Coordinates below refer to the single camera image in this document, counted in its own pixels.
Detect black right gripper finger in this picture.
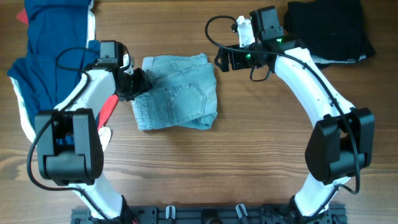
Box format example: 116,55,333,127
217,47,231,58
214,54,229,72

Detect light blue denim shorts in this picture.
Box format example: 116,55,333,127
132,54,218,131

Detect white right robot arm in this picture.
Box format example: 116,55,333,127
215,39,375,223

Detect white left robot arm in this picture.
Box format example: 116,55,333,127
27,67,151,223

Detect white garment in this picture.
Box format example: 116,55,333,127
10,0,112,151

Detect dark blue shirt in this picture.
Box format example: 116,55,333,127
7,0,100,123

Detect black folded garment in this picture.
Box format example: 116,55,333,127
284,0,376,68

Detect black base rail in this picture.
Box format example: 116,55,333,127
70,203,348,224

